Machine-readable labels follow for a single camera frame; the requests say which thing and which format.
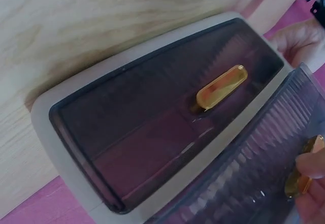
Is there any person's right hand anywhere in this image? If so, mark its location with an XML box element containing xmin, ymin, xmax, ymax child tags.
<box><xmin>295</xmin><ymin>150</ymin><xmax>325</xmax><ymax>224</ymax></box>

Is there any grey drawer cabinet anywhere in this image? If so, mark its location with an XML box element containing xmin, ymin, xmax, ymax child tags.
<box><xmin>30</xmin><ymin>11</ymin><xmax>297</xmax><ymax>224</ymax></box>

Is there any person's left hand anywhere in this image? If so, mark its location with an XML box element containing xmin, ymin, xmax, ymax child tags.
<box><xmin>275</xmin><ymin>21</ymin><xmax>325</xmax><ymax>69</ymax></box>

